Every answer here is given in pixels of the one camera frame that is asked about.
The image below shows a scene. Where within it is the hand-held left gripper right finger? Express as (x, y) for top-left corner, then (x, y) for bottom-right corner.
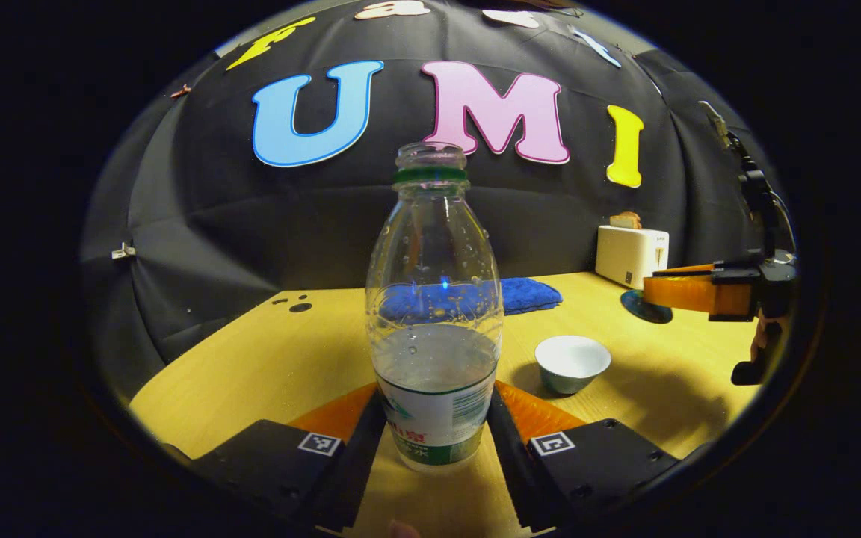
(484, 380), (682, 534)

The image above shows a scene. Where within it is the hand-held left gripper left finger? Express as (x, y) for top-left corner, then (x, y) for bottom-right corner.
(165, 383), (388, 535)

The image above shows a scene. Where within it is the white teacup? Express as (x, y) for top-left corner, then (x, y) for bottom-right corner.
(534, 335), (613, 395)

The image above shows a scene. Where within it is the clear plastic water bottle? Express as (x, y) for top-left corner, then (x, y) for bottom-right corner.
(365, 142), (504, 473)

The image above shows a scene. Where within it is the white toaster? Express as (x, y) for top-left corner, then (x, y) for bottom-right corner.
(595, 224), (670, 291)

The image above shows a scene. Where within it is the blue towel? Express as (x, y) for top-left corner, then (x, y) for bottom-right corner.
(378, 277), (564, 326)

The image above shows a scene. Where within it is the black backdrop cloth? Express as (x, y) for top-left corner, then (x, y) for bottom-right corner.
(79, 0), (790, 404)

